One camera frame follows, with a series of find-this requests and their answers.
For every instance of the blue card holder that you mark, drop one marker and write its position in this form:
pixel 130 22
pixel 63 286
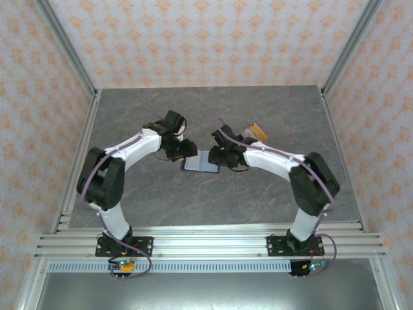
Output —
pixel 200 164

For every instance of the clear acrylic card box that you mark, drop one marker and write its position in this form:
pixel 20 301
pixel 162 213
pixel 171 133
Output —
pixel 256 138

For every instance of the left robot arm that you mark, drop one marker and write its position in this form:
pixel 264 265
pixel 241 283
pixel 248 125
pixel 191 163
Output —
pixel 113 219

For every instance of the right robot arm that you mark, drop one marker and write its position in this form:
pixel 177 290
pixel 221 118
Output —
pixel 274 161

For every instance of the white card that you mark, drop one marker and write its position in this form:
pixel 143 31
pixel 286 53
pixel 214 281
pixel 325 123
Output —
pixel 246 133

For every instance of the gold card with black stripe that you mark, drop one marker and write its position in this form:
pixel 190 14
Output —
pixel 259 132

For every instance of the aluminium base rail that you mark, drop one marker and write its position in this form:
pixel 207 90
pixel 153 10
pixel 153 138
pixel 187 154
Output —
pixel 209 242

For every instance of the aluminium table side rail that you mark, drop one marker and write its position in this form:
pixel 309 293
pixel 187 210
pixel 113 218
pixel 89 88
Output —
pixel 326 106
pixel 93 106

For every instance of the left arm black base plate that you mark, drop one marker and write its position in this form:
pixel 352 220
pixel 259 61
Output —
pixel 145 245

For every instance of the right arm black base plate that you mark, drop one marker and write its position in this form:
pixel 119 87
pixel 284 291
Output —
pixel 274 245

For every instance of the aluminium frame post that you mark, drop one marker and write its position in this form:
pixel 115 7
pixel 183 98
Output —
pixel 64 45
pixel 351 45

